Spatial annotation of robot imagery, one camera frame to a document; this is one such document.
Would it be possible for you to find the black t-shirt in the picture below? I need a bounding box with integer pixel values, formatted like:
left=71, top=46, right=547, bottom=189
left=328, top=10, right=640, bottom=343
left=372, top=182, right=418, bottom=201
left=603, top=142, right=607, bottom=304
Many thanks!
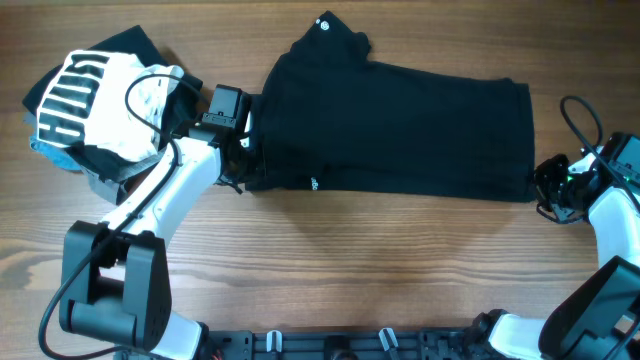
left=246, top=12, right=535, bottom=202

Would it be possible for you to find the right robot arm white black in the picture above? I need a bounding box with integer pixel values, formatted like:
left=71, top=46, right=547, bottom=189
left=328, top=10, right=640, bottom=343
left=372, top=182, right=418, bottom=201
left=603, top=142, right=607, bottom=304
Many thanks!
left=461, top=153, right=639, bottom=359

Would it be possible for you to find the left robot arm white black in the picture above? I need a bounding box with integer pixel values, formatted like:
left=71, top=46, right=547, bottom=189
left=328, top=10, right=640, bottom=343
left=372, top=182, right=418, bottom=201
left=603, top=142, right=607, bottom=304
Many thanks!
left=50, top=127, right=250, bottom=359

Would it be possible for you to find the folded grey garment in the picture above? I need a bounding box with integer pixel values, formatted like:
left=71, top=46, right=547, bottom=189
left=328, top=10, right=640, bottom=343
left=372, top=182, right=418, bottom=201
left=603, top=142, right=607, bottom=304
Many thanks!
left=81, top=150, right=165, bottom=205

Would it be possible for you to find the folded black shirt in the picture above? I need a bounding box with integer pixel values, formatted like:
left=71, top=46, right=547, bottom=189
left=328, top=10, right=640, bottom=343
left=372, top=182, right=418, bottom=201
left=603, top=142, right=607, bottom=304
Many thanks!
left=23, top=26, right=202, bottom=183

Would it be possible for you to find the white shirt black print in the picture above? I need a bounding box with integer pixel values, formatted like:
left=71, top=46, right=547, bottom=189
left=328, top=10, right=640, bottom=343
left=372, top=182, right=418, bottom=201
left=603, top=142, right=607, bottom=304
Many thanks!
left=36, top=50, right=184, bottom=162

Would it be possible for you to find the folded blue garment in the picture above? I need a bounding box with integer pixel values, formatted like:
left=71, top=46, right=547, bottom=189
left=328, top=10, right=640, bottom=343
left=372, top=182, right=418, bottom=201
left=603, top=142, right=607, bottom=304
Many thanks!
left=29, top=134, right=81, bottom=172

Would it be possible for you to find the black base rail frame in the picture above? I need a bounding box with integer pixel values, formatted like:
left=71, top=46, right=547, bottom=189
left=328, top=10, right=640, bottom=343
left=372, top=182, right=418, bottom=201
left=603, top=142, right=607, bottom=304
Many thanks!
left=195, top=327, right=503, bottom=360

